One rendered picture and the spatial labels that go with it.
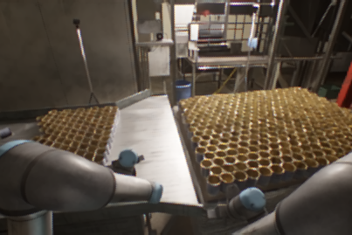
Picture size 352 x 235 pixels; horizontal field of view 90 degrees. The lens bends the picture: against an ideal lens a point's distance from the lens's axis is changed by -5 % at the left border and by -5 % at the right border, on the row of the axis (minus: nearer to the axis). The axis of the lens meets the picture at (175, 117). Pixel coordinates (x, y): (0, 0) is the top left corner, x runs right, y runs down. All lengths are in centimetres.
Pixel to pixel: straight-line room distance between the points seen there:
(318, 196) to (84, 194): 39
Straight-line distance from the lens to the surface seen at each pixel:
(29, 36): 373
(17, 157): 46
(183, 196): 104
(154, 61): 365
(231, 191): 85
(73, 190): 40
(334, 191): 35
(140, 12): 302
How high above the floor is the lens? 189
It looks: 28 degrees down
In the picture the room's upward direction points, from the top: 1 degrees counter-clockwise
